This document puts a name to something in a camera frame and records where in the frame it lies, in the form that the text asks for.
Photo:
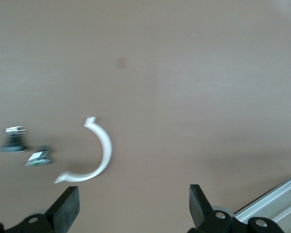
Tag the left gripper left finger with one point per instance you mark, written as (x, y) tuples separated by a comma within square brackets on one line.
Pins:
[(63, 208)]

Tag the small silver metal part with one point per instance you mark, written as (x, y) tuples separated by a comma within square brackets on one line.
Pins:
[(37, 157)]

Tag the aluminium frame profile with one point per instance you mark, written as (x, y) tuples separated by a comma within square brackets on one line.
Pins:
[(276, 201)]

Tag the small black switch part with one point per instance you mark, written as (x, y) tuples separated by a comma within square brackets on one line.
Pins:
[(13, 142)]

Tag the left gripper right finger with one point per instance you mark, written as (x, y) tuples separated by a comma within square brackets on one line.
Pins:
[(201, 206)]

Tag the white curved plastic bracket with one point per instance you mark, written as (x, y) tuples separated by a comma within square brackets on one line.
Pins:
[(104, 150)]

